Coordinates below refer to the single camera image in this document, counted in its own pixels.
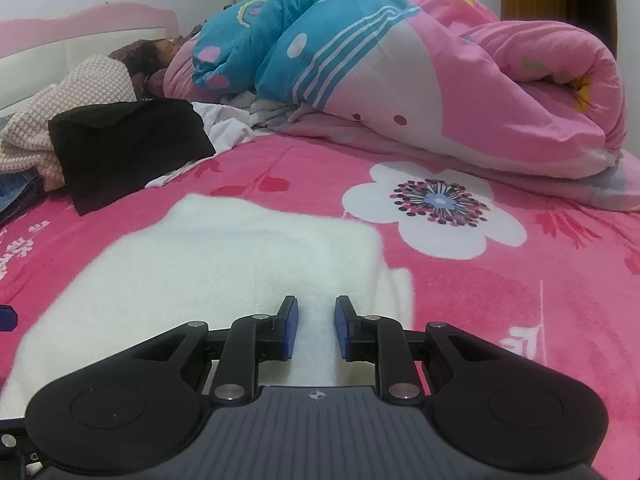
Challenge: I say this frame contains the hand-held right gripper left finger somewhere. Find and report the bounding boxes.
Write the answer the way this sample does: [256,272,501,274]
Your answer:
[131,295,300,403]

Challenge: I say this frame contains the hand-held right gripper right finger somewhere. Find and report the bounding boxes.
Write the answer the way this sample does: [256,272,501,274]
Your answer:
[334,295,501,403]

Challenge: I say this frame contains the white sweater with deer embroidery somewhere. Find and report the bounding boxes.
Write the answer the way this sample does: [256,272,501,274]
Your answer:
[0,193,417,418]

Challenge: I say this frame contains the blue jeans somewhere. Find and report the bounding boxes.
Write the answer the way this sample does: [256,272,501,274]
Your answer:
[0,170,48,226]

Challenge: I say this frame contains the pink floral bed blanket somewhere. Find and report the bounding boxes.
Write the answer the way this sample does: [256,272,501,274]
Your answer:
[0,135,640,480]

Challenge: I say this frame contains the white shirt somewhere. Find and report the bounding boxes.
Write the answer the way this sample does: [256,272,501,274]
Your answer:
[147,101,271,188]

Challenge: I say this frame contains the black garment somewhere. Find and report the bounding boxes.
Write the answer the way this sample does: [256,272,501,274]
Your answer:
[48,97,217,217]

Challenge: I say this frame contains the grey crumpled cloth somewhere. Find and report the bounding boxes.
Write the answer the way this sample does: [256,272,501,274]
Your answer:
[227,91,306,131]

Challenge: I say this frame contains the pink white checked garment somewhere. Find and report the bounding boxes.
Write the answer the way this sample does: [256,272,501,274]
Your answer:
[0,55,138,193]

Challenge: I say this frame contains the blue pink cartoon quilt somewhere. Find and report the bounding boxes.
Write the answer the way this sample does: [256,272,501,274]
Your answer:
[162,0,640,211]

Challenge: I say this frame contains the pink white headboard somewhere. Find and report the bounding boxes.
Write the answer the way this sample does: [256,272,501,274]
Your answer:
[0,2,180,113]

